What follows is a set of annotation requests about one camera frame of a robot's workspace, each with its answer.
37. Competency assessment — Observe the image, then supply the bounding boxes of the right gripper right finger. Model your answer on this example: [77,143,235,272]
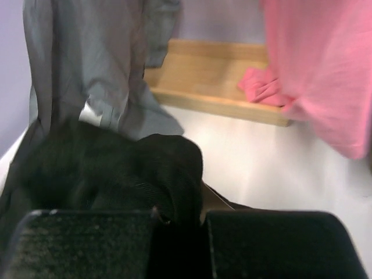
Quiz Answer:
[203,185,367,278]

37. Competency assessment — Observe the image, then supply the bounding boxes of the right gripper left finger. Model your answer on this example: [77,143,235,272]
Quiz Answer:
[1,210,155,279]

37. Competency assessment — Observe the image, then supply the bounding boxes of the black shirt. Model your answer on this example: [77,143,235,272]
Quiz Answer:
[1,120,203,267]

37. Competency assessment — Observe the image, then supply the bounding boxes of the wooden clothes rack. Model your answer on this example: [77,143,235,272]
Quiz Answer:
[145,39,291,127]

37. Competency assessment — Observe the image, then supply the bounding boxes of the pink shirt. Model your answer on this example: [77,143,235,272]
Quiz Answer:
[238,1,371,159]

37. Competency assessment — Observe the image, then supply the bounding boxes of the grey shirt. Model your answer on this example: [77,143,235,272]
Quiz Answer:
[23,1,184,143]

